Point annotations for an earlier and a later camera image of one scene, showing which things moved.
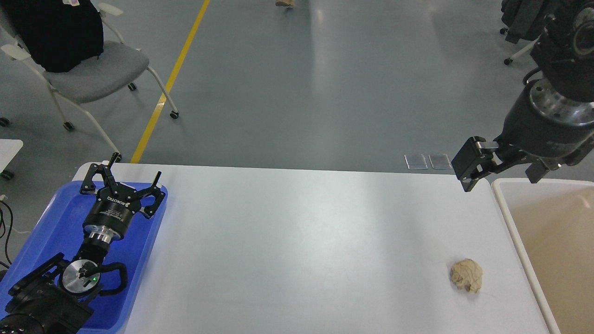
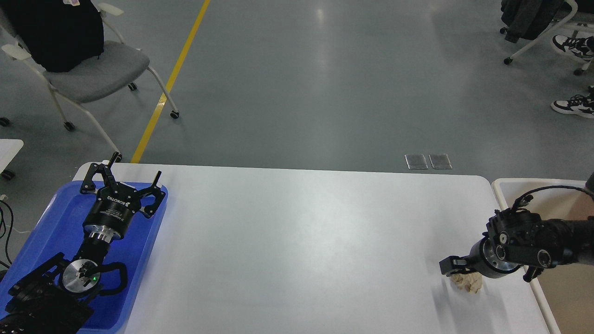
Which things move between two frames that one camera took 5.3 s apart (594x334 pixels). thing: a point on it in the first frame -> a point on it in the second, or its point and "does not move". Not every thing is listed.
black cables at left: (9, 261) does not move
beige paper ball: (466, 273) does not move
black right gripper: (551, 131) -> (483, 258)
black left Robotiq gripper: (110, 216) does not move
